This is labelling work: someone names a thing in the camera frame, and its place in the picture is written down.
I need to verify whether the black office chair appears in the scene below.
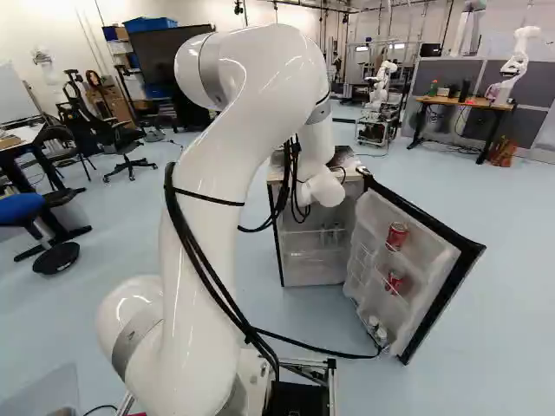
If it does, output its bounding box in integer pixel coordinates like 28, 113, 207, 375
59, 101, 158, 183

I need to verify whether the black fridge door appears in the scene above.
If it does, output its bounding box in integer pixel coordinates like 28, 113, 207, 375
342, 166, 487, 366

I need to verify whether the small black fridge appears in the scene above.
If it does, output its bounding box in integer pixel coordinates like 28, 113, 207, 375
266, 145, 369, 289

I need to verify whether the red drink can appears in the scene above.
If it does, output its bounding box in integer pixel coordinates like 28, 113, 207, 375
384, 269, 408, 296
384, 220, 411, 253

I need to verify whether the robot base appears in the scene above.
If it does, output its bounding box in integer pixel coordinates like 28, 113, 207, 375
114, 355, 339, 416

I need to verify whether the wooden table with black legs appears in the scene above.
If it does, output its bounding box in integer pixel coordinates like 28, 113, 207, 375
407, 94, 518, 166

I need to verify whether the blue stool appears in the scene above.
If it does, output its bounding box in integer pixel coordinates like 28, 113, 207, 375
0, 192, 93, 263

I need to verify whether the white robot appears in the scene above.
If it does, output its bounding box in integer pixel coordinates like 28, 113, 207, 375
493, 25, 543, 105
355, 60, 402, 148

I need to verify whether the white desk with black legs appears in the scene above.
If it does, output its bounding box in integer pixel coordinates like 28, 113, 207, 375
0, 119, 88, 205

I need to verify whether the black round floor disc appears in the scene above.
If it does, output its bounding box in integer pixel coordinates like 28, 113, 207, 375
32, 241, 82, 276

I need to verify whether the large black screen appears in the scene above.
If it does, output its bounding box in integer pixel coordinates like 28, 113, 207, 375
128, 23, 217, 133

